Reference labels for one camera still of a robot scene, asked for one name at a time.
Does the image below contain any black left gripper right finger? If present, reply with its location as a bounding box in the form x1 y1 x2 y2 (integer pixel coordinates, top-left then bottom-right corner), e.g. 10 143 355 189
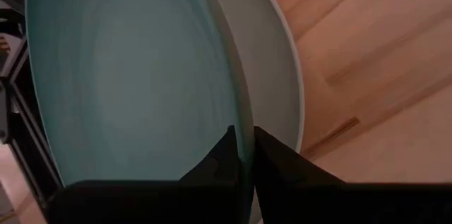
254 126 345 224

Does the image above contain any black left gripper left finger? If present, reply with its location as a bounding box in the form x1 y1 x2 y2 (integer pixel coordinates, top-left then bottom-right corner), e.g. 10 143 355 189
178 124 245 224

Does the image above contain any teal plastic plate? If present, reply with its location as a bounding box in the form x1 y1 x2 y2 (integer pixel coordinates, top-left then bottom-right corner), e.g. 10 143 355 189
24 0 256 224

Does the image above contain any grey plastic plate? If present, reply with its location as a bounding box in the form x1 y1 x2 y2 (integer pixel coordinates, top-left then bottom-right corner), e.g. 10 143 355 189
196 0 305 224

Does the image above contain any black aluminium table frame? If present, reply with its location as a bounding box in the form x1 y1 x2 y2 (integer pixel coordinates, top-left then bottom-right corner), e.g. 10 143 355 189
0 0 66 214

